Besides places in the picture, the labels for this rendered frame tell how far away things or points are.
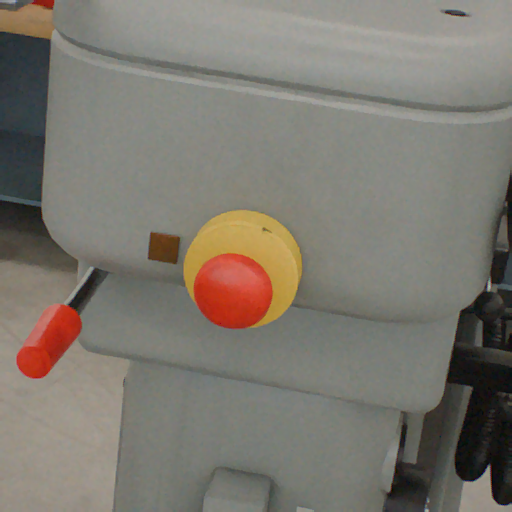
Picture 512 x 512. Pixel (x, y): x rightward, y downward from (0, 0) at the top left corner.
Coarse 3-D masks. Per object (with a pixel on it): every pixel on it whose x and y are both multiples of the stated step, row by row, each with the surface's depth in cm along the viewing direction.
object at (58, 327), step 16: (96, 272) 81; (80, 288) 78; (96, 288) 80; (64, 304) 76; (80, 304) 77; (48, 320) 73; (64, 320) 74; (80, 320) 75; (32, 336) 72; (48, 336) 72; (64, 336) 73; (32, 352) 70; (48, 352) 71; (64, 352) 73; (32, 368) 71; (48, 368) 71
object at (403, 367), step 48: (144, 288) 84; (96, 336) 85; (144, 336) 85; (192, 336) 84; (240, 336) 84; (288, 336) 83; (336, 336) 83; (384, 336) 82; (432, 336) 81; (288, 384) 85; (336, 384) 84; (384, 384) 83; (432, 384) 83
